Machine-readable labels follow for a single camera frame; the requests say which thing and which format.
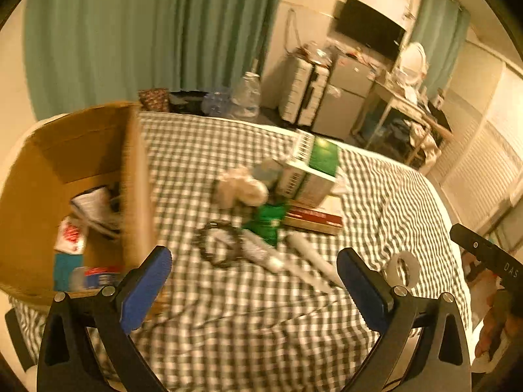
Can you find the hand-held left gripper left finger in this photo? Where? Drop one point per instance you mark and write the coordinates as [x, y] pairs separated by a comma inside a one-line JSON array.
[[152, 284]]

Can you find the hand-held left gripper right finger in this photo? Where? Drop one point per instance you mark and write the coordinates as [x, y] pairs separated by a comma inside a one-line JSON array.
[[361, 290]]

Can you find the green and white carton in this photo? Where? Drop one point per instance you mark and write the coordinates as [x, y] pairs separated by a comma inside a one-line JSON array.
[[320, 159]]

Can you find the cardboard box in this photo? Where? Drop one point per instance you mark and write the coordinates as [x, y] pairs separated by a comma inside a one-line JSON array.
[[41, 179]]

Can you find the person's right hand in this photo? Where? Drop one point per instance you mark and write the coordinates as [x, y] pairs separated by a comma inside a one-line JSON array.
[[496, 326]]

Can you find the white tape roll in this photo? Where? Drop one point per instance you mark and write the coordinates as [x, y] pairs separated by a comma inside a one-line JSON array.
[[412, 271]]

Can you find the blue and red tube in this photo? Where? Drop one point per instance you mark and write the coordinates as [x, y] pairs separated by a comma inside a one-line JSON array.
[[98, 277]]

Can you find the white cone-shaped stick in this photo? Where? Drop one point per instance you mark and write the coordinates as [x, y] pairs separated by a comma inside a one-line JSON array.
[[312, 259]]

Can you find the red cover book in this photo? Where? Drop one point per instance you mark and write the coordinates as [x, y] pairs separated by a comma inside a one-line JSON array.
[[314, 216]]

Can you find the blue small box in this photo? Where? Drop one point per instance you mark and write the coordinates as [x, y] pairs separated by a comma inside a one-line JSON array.
[[65, 271]]

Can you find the white and red packet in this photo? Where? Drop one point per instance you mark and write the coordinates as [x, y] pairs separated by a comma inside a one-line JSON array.
[[71, 235]]

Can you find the white leaflet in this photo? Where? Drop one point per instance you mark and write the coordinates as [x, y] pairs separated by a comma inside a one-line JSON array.
[[92, 206]]

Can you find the white louvred closet doors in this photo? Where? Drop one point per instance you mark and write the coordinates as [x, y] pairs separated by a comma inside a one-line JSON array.
[[482, 159]]

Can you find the white tube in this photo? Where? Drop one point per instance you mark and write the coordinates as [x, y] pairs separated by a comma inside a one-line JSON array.
[[263, 253]]

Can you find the green packet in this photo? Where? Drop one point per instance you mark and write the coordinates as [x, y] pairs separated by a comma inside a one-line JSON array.
[[265, 222]]

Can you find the white crumpled plush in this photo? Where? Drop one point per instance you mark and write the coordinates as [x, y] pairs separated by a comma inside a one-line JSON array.
[[241, 188]]

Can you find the cluttered wooden desk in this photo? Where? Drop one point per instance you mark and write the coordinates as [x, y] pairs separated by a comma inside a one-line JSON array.
[[408, 105]]

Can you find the patterned bag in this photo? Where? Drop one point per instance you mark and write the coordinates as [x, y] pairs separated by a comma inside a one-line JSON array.
[[154, 100]]

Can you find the dark bag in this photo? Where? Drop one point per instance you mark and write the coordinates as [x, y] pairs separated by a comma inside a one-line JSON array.
[[186, 102]]

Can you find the pack of plastic bottles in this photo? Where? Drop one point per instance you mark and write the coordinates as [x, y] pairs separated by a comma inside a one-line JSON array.
[[218, 104]]

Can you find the grey mini fridge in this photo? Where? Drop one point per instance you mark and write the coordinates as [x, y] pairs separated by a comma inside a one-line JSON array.
[[345, 94]]

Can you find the white suitcase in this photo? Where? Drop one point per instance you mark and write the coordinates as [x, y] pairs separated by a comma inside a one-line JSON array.
[[304, 90]]

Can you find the clear water bottle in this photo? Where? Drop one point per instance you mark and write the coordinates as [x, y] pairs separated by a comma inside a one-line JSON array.
[[246, 96]]

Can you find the white desk fan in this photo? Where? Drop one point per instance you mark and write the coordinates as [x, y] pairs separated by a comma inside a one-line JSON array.
[[414, 61]]

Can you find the narrow green curtain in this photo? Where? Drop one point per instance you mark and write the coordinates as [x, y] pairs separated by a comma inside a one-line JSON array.
[[443, 36]]

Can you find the wide green curtain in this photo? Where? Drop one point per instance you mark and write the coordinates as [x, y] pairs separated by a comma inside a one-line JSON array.
[[122, 28]]

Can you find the wall television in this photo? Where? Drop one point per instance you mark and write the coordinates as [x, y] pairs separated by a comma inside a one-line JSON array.
[[367, 24]]

